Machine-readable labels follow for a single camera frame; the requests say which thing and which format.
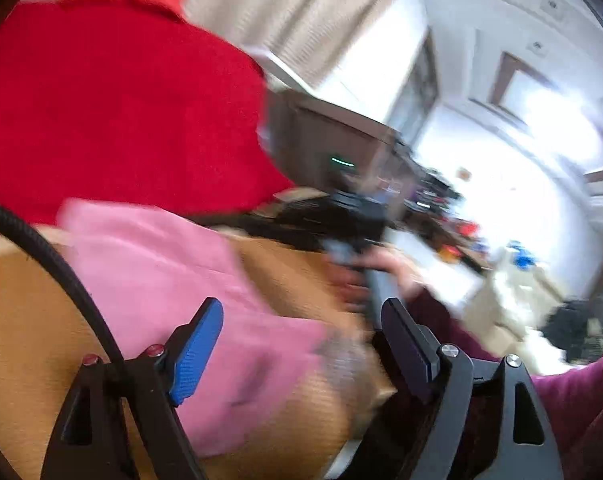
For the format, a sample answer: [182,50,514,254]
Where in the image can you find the black braided cable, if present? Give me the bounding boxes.
[0,197,128,367]

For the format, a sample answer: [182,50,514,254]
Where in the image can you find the person's magenta trousers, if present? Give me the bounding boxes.
[529,347,603,480]

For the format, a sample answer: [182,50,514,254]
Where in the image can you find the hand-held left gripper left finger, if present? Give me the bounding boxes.
[40,297,224,480]

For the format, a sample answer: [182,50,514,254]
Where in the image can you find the cluttered table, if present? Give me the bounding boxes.
[406,160,497,276]

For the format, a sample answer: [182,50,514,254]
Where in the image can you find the red blanket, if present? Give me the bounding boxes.
[0,0,295,236]

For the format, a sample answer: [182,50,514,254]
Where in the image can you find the white ledge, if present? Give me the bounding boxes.
[246,50,362,111]

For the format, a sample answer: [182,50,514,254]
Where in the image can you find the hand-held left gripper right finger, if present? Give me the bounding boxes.
[380,297,565,480]

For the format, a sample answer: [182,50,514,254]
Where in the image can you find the dark wooden cabinet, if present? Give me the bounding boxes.
[266,89,419,203]

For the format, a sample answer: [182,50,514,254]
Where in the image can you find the woven bamboo mat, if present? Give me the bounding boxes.
[0,227,397,480]

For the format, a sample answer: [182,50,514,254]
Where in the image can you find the dark bundle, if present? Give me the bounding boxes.
[540,294,603,367]

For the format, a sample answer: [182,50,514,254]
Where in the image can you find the pink corduroy jacket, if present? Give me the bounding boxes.
[56,197,377,456]

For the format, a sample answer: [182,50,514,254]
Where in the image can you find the person's right hand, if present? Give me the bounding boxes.
[330,249,428,312]

